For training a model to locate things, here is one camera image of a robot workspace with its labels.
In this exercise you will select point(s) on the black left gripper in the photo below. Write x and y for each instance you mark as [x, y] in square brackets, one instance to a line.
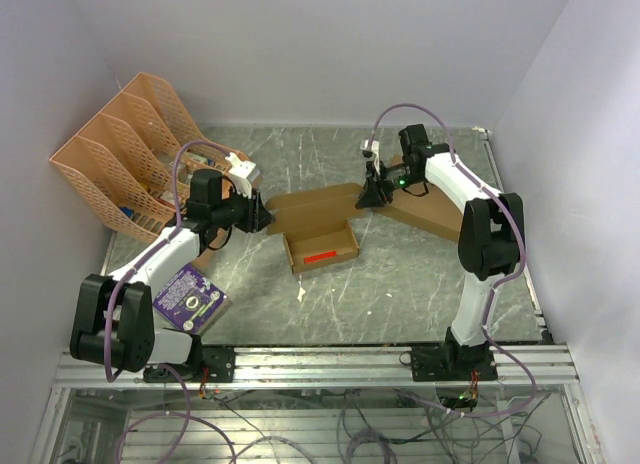
[257, 215]

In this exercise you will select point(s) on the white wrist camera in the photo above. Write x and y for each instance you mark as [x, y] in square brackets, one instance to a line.
[370, 150]
[244, 174]

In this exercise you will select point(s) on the aluminium frame rail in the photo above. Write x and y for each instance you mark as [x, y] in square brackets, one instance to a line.
[371, 367]

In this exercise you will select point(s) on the cardboard box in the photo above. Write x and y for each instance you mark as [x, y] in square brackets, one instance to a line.
[316, 221]
[434, 213]

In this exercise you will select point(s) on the red block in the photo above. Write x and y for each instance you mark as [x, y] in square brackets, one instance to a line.
[320, 257]

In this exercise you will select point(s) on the pink plastic desk organizer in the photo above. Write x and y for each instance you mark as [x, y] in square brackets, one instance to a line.
[132, 161]

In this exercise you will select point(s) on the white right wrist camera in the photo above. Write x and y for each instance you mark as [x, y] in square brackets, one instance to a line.
[370, 150]

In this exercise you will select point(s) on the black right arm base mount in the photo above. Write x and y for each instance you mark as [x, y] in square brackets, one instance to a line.
[441, 362]

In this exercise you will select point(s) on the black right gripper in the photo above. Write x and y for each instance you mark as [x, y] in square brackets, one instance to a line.
[375, 192]

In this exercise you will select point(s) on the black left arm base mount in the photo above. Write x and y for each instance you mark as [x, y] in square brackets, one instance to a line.
[208, 363]

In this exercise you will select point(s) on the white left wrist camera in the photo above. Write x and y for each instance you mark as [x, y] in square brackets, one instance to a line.
[244, 174]

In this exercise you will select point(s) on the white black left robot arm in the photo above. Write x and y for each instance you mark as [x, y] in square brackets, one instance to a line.
[114, 320]

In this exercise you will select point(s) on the closed folded cardboard box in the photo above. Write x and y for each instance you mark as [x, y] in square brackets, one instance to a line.
[434, 213]

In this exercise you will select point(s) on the purple book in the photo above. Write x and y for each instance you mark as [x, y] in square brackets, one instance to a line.
[190, 302]

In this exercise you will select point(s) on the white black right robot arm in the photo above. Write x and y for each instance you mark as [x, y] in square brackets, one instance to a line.
[491, 239]

